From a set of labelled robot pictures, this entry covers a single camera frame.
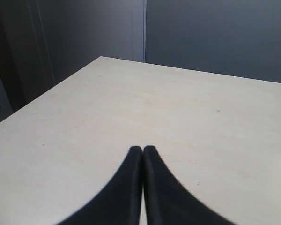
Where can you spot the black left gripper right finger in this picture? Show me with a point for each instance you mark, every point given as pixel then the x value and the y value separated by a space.
pixel 167 202

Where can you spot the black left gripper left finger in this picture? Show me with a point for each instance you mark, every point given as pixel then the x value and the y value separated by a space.
pixel 119 202

